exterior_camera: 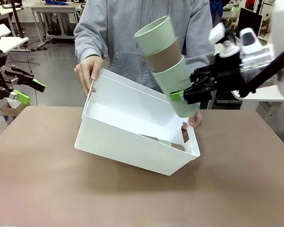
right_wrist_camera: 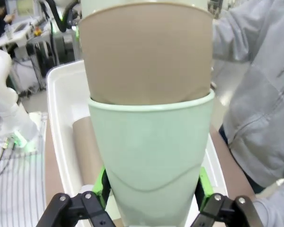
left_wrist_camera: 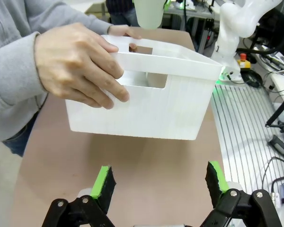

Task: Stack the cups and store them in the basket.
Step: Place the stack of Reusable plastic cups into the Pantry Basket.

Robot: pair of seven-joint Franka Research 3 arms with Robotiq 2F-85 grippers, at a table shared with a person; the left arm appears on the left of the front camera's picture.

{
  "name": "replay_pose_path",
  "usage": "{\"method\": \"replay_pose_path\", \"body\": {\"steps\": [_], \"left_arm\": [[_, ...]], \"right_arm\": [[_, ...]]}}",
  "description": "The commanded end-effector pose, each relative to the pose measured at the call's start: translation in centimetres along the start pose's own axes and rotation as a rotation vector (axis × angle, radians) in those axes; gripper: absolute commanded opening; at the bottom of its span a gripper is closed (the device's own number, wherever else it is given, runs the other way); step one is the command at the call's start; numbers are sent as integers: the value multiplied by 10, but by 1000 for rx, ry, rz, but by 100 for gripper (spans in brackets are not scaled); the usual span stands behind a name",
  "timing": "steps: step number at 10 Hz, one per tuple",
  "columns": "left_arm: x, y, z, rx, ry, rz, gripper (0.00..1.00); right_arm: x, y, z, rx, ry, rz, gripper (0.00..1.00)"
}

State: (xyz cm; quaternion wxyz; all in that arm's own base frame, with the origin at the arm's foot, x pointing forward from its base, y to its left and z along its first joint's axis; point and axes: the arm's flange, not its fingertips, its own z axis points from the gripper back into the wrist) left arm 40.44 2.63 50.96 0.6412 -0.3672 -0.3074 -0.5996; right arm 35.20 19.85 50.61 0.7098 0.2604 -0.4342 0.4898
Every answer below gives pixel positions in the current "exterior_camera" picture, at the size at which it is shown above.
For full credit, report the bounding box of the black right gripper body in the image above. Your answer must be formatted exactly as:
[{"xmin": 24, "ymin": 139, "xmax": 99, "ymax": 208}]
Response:
[{"xmin": 211, "ymin": 50, "xmax": 244, "ymax": 93}]

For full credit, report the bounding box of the pale green plastic cup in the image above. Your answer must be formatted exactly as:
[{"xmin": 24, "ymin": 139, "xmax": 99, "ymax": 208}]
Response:
[
  {"xmin": 134, "ymin": 16, "xmax": 177, "ymax": 57},
  {"xmin": 152, "ymin": 56, "xmax": 200, "ymax": 118}
]

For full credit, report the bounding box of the white plastic storage basket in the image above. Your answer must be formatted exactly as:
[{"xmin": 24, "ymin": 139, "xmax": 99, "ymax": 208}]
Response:
[{"xmin": 74, "ymin": 68, "xmax": 201, "ymax": 176}]

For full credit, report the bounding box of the person's right forearm grey sleeve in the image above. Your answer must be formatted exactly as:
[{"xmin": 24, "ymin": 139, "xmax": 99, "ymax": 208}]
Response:
[{"xmin": 73, "ymin": 26, "xmax": 104, "ymax": 62}]

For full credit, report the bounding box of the person's left forearm grey sleeve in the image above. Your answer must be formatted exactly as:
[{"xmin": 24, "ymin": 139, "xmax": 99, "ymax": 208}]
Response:
[{"xmin": 184, "ymin": 51, "xmax": 213, "ymax": 71}]

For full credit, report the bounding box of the person's left hand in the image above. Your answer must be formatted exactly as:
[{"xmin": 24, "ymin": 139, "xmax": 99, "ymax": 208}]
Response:
[{"xmin": 188, "ymin": 109, "xmax": 204, "ymax": 129}]

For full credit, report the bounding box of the person's right hand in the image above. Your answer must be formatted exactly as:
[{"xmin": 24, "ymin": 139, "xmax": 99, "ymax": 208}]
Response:
[{"xmin": 74, "ymin": 56, "xmax": 105, "ymax": 98}]

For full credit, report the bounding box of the cardboard box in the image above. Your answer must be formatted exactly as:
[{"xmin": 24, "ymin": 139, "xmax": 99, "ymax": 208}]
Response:
[{"xmin": 0, "ymin": 99, "xmax": 27, "ymax": 125}]

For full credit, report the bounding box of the white side table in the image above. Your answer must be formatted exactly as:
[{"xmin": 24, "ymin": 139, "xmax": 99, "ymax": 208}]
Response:
[{"xmin": 231, "ymin": 84, "xmax": 284, "ymax": 119}]

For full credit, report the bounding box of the black monitor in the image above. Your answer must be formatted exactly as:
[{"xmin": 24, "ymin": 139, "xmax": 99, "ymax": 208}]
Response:
[{"xmin": 236, "ymin": 7, "xmax": 262, "ymax": 38}]

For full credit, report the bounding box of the black stand pole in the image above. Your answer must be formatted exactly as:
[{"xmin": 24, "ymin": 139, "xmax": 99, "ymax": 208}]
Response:
[{"xmin": 9, "ymin": 0, "xmax": 27, "ymax": 38}]

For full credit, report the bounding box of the wooden chair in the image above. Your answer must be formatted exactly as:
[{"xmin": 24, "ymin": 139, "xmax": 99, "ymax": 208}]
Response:
[{"xmin": 260, "ymin": 13, "xmax": 274, "ymax": 38}]

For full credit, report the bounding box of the white lab desk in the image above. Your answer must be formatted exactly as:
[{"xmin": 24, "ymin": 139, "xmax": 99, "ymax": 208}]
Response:
[{"xmin": 0, "ymin": 6, "xmax": 23, "ymax": 37}]

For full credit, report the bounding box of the person in blue jacket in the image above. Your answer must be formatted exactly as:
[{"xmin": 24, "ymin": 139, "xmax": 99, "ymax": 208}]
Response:
[{"xmin": 209, "ymin": 0, "xmax": 222, "ymax": 21}]

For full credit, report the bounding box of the person in grey hoodie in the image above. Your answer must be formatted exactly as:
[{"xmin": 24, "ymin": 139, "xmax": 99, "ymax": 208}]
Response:
[{"xmin": 73, "ymin": 0, "xmax": 213, "ymax": 112}]

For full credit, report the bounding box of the thin black cable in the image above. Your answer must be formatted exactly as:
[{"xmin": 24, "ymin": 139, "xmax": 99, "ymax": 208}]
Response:
[{"xmin": 26, "ymin": 50, "xmax": 39, "ymax": 106}]

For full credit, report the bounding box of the black braided cable sleeve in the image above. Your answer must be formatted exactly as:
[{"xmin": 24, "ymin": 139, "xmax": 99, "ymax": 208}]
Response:
[{"xmin": 238, "ymin": 44, "xmax": 284, "ymax": 98}]

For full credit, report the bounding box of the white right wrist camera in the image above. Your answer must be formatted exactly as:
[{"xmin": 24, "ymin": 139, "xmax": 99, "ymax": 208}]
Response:
[{"xmin": 207, "ymin": 23, "xmax": 240, "ymax": 58}]

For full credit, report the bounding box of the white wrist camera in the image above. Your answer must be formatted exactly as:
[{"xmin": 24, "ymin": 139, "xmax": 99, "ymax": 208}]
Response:
[
  {"xmin": 207, "ymin": 23, "xmax": 240, "ymax": 58},
  {"xmin": 0, "ymin": 24, "xmax": 10, "ymax": 52}
]

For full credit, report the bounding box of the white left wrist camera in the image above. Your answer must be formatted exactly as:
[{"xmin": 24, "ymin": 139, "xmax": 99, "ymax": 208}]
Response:
[{"xmin": 0, "ymin": 24, "xmax": 10, "ymax": 52}]

